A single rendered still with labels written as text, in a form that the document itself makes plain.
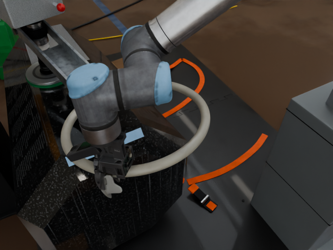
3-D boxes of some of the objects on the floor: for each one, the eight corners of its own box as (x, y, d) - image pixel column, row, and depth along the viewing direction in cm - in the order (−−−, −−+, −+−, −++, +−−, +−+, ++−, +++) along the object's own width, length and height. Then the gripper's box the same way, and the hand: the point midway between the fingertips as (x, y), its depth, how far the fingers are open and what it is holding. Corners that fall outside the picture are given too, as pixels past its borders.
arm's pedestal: (295, 169, 198) (351, 63, 138) (360, 231, 167) (469, 128, 107) (237, 201, 181) (272, 94, 121) (298, 276, 150) (386, 183, 90)
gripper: (112, 154, 64) (127, 211, 77) (131, 120, 73) (142, 176, 86) (78, 149, 66) (98, 205, 79) (100, 117, 75) (116, 172, 88)
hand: (111, 185), depth 83 cm, fingers closed on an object, 5 cm apart
